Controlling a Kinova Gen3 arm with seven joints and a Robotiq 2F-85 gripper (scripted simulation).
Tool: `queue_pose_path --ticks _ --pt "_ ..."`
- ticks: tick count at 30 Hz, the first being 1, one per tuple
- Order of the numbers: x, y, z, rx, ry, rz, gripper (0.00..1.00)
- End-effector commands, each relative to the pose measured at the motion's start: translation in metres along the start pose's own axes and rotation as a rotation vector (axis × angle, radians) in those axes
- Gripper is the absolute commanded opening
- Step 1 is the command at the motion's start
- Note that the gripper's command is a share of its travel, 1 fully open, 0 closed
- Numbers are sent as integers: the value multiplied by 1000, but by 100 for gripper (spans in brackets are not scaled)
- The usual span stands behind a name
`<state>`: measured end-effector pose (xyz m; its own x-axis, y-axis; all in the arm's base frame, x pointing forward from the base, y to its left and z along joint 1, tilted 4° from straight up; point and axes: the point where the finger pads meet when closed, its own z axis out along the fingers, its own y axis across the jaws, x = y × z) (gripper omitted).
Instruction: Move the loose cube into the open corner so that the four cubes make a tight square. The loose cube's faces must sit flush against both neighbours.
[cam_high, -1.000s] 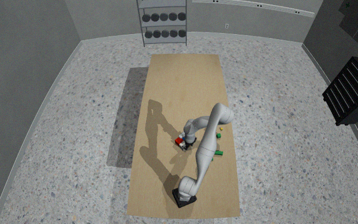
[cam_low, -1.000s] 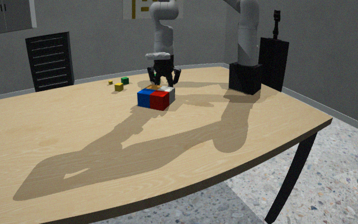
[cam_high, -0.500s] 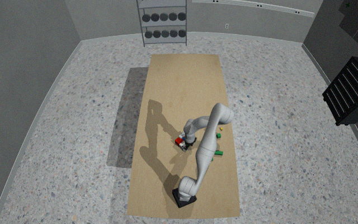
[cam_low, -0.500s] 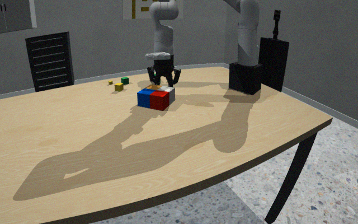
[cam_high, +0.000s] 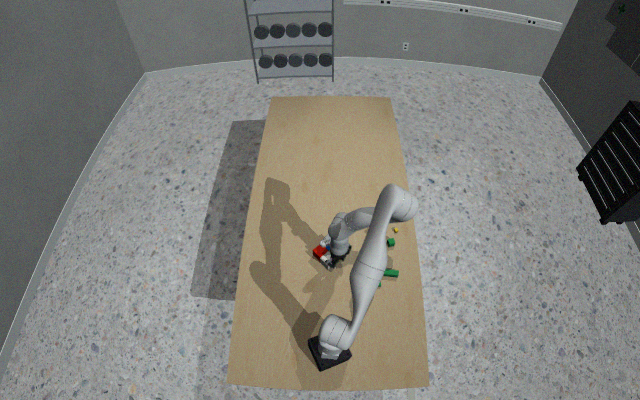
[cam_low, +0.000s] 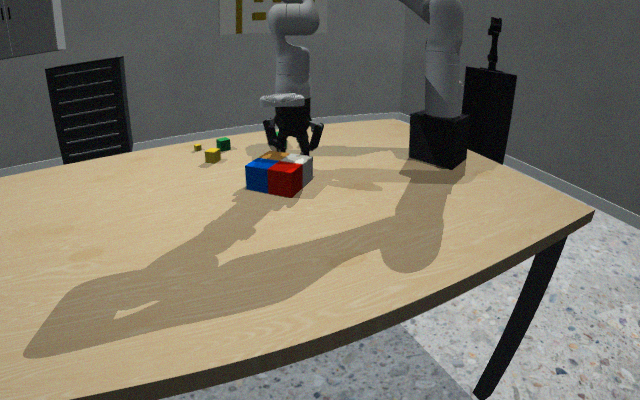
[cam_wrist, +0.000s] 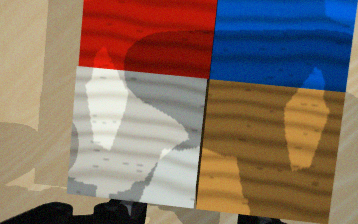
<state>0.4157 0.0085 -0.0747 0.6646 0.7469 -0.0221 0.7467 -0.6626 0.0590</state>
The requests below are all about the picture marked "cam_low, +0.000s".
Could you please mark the blue cube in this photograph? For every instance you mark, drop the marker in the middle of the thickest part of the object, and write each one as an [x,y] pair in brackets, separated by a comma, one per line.
[256,174]

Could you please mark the yellow cube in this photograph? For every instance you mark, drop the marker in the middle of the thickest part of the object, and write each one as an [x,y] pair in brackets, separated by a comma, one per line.
[212,155]

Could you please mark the brown wood-grain cube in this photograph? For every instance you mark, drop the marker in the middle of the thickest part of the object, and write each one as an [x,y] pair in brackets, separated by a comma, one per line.
[273,155]

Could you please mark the red cube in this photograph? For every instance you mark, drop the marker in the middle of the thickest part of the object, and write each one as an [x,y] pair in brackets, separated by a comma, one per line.
[285,179]

